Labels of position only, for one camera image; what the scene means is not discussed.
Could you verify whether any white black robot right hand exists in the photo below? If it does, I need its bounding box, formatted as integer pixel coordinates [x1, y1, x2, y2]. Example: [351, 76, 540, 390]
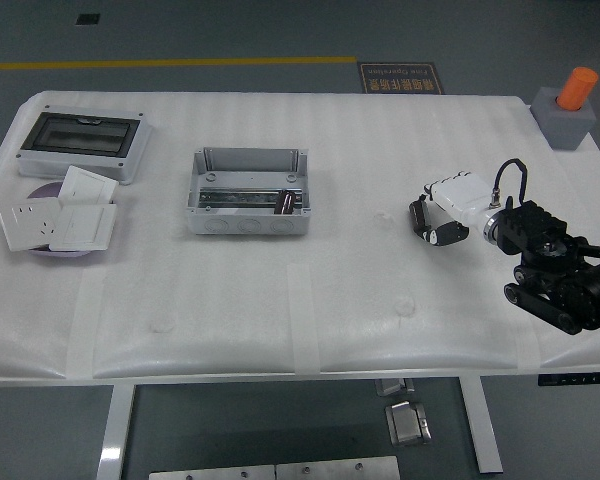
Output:
[408, 170, 504, 248]

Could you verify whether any open grey junction box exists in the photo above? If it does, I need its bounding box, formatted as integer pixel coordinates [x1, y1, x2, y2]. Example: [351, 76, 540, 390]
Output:
[185, 146, 311, 236]

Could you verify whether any grey box with dark window lid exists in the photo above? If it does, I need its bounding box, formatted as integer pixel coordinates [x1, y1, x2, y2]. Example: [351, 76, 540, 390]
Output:
[15, 103, 154, 186]

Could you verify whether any grey block holder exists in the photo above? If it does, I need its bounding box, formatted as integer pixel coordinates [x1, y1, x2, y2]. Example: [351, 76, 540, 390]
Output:
[530, 86, 597, 150]

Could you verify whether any black floor sign orange text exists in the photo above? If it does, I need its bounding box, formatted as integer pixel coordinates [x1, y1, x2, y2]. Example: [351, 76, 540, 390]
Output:
[357, 62, 445, 95]

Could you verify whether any orange cylinder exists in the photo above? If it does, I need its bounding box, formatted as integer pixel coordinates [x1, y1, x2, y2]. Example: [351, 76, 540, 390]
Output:
[555, 66, 600, 112]

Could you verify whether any white tape strip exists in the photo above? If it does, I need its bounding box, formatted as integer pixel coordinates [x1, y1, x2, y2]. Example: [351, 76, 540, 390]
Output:
[513, 317, 544, 372]
[64, 272, 106, 380]

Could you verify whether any black table control panel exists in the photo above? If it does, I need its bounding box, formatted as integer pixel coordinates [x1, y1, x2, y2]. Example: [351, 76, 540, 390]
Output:
[538, 372, 600, 387]

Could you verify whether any metal hinge block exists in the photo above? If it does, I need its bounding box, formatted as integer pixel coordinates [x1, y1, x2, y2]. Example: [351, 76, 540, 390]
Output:
[384, 399, 434, 447]

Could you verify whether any white table leg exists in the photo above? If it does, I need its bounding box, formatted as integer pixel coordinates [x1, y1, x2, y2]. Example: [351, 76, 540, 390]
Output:
[458, 375, 505, 475]
[95, 383, 137, 480]

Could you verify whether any white foam table mat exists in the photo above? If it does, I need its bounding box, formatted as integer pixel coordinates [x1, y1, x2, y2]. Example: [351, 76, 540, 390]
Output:
[0, 90, 600, 384]

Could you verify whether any grey metal plate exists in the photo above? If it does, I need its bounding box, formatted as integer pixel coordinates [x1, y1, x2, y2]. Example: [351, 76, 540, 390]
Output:
[148, 464, 277, 480]
[274, 455, 402, 480]

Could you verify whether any purple round plate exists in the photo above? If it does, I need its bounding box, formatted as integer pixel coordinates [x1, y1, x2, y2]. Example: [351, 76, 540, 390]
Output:
[27, 182, 101, 260]

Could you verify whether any white socket panel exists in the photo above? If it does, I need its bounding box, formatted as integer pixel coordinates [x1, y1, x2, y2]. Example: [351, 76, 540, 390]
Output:
[0, 198, 64, 252]

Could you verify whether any small metal bracket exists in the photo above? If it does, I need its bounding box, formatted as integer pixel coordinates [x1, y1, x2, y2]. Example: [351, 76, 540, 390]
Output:
[375, 378, 416, 398]

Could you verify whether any metal mounting rail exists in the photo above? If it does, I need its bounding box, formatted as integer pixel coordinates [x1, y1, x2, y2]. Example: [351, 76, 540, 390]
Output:
[197, 187, 304, 207]

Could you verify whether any white switch panel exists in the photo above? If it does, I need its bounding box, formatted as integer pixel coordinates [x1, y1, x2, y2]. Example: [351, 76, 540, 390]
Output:
[58, 165, 119, 205]
[48, 202, 118, 251]

